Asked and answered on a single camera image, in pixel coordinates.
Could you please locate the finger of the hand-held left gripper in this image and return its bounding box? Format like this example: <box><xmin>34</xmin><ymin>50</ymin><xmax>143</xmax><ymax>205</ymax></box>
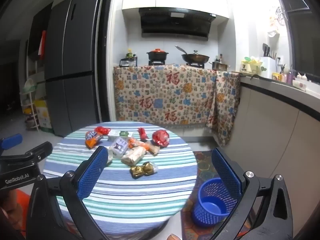
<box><xmin>15</xmin><ymin>141</ymin><xmax>53</xmax><ymax>167</ymax></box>
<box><xmin>0</xmin><ymin>133</ymin><xmax>23</xmax><ymax>153</ymax></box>

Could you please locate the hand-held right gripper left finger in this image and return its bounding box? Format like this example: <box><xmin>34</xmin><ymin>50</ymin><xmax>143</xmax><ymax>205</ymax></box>
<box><xmin>26</xmin><ymin>145</ymin><xmax>113</xmax><ymax>240</ymax></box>

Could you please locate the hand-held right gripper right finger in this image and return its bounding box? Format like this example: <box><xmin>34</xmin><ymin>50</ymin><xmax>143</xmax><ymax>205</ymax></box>
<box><xmin>211</xmin><ymin>147</ymin><xmax>293</xmax><ymax>240</ymax></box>

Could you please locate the orange blue snack packet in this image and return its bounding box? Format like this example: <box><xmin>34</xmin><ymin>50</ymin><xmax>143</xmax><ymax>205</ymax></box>
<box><xmin>85</xmin><ymin>131</ymin><xmax>102</xmax><ymax>150</ymax></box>

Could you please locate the purple clear plastic packet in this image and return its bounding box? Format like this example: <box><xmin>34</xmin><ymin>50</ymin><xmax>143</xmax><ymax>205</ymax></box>
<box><xmin>107</xmin><ymin>138</ymin><xmax>128</xmax><ymax>165</ymax></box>

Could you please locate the blue plastic mesh basket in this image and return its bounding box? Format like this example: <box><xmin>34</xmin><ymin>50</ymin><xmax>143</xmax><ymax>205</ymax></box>
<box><xmin>192</xmin><ymin>178</ymin><xmax>238</xmax><ymax>228</ymax></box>

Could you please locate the long beige snack packet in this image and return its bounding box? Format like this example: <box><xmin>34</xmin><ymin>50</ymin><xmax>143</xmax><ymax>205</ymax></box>
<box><xmin>121</xmin><ymin>147</ymin><xmax>147</xmax><ymax>167</ymax></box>

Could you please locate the gold foil packet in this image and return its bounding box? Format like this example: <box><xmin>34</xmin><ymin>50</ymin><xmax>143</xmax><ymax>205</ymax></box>
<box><xmin>129</xmin><ymin>162</ymin><xmax>158</xmax><ymax>179</ymax></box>

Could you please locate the orange clear plastic bag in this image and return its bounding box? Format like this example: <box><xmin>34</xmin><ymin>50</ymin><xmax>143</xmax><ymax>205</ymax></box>
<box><xmin>127</xmin><ymin>138</ymin><xmax>150</xmax><ymax>153</ymax></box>

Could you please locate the short beige snack packet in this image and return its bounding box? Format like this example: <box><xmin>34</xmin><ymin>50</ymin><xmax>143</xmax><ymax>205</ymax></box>
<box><xmin>146</xmin><ymin>141</ymin><xmax>161</xmax><ymax>155</ymax></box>

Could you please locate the orange garment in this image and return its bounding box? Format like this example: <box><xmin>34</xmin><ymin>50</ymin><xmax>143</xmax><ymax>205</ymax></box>
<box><xmin>14</xmin><ymin>189</ymin><xmax>34</xmax><ymax>232</ymax></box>

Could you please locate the yellow cardboard box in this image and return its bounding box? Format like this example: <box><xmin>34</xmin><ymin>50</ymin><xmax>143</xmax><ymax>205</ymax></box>
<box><xmin>35</xmin><ymin>100</ymin><xmax>55</xmax><ymax>133</ymax></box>

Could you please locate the small red candy wrapper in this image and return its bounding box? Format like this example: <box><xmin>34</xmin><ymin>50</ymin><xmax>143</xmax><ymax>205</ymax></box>
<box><xmin>94</xmin><ymin>126</ymin><xmax>111</xmax><ymax>136</ymax></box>

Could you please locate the round table striped tablecloth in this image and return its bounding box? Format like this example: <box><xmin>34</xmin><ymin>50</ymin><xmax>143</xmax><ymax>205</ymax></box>
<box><xmin>42</xmin><ymin>122</ymin><xmax>198</xmax><ymax>240</ymax></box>

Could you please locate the white storage rack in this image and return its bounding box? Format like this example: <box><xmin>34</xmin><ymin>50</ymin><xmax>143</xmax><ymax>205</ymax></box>
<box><xmin>19</xmin><ymin>77</ymin><xmax>41</xmax><ymax>132</ymax></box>

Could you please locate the white green milk carton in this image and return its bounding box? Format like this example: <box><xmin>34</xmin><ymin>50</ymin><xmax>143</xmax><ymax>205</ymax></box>
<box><xmin>110</xmin><ymin>130</ymin><xmax>133</xmax><ymax>140</ymax></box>

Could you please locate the narrow patterned curtain cloth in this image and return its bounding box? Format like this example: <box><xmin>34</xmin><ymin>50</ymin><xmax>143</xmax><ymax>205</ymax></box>
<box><xmin>206</xmin><ymin>70</ymin><xmax>241</xmax><ymax>147</ymax></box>

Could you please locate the crumpled red foil packet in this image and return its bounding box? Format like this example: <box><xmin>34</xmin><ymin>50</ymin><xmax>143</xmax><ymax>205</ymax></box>
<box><xmin>152</xmin><ymin>130</ymin><xmax>170</xmax><ymax>147</ymax></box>

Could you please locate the kitchen counter cabinet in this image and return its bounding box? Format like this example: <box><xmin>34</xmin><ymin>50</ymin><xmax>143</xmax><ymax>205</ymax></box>
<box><xmin>232</xmin><ymin>74</ymin><xmax>320</xmax><ymax>205</ymax></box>

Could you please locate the wide patterned curtain cloth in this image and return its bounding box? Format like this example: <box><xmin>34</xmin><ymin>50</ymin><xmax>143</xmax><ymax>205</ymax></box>
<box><xmin>113</xmin><ymin>65</ymin><xmax>218</xmax><ymax>130</ymax></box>

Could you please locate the grey refrigerator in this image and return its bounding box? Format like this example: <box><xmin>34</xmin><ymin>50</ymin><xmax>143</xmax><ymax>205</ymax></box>
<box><xmin>44</xmin><ymin>0</ymin><xmax>105</xmax><ymax>138</ymax></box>

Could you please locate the red hanging cloth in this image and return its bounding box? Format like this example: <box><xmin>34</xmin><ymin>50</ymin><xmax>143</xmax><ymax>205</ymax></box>
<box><xmin>38</xmin><ymin>30</ymin><xmax>47</xmax><ymax>56</ymax></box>

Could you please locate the steel pot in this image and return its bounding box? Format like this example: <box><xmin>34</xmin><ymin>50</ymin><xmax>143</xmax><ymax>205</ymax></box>
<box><xmin>209</xmin><ymin>59</ymin><xmax>230</xmax><ymax>71</ymax></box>

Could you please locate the cream yellow appliance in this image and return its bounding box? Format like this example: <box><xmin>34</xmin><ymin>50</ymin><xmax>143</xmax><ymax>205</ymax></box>
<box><xmin>241</xmin><ymin>56</ymin><xmax>262</xmax><ymax>76</ymax></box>

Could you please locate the white utensil holder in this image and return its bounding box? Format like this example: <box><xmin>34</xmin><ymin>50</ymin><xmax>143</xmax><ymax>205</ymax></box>
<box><xmin>260</xmin><ymin>44</ymin><xmax>278</xmax><ymax>79</ymax></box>

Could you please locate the condiment bottles rack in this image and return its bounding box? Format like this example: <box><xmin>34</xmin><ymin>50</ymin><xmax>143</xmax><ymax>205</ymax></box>
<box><xmin>119</xmin><ymin>49</ymin><xmax>138</xmax><ymax>67</ymax></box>

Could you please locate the black wok with lid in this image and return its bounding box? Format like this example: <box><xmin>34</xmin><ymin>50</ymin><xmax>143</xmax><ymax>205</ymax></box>
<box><xmin>175</xmin><ymin>45</ymin><xmax>210</xmax><ymax>65</ymax></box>

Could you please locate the black pot red lid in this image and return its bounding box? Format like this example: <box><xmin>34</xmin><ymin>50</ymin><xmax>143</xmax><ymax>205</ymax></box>
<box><xmin>147</xmin><ymin>49</ymin><xmax>169</xmax><ymax>62</ymax></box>

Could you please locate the black range hood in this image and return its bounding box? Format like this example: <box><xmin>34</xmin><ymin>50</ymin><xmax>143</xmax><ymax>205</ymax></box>
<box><xmin>139</xmin><ymin>7</ymin><xmax>217</xmax><ymax>41</ymax></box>

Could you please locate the floral wall decoration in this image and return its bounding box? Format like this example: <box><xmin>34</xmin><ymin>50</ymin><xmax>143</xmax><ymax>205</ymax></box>
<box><xmin>268</xmin><ymin>6</ymin><xmax>286</xmax><ymax>38</ymax></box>

